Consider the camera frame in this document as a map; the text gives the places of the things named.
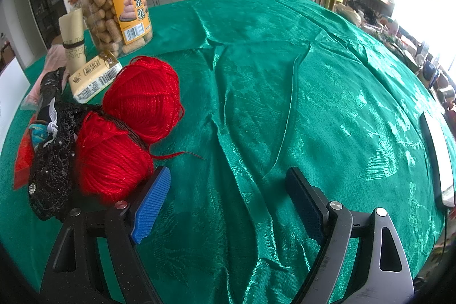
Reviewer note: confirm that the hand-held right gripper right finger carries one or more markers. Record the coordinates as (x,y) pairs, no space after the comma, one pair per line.
(302,204)

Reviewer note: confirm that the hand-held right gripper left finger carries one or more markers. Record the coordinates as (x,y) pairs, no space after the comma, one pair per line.
(149,208)

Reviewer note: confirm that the red yarn ball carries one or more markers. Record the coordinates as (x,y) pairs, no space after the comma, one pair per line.
(142,97)
(110,161)

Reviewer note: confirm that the red foil packet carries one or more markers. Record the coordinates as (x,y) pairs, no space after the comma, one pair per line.
(23,156)

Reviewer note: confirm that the black lace cloth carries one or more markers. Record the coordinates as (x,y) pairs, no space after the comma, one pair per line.
(53,175)

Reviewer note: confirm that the green satin tablecloth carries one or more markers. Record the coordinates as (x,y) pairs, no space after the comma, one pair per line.
(285,94)

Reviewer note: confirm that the teal striped pouch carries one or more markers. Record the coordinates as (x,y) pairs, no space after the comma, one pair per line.
(36,136)

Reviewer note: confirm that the cream and gold packet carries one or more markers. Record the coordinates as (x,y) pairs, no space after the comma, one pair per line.
(94,76)

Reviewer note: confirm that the white tablet device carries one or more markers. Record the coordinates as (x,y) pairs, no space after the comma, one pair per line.
(440,154)

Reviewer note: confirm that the black shiny cloth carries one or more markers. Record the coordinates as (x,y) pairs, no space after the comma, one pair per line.
(51,86)

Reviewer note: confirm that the pink cloth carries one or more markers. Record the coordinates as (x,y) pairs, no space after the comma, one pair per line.
(53,58)

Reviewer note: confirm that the beige rolled cloth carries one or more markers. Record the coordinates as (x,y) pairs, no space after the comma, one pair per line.
(73,40)

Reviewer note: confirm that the white cardboard box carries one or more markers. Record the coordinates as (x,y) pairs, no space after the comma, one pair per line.
(10,83)

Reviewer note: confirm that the clutter of household things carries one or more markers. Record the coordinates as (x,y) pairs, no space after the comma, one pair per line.
(409,40)

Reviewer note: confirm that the clear plastic snack jar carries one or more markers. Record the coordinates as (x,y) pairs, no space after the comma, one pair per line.
(114,5)

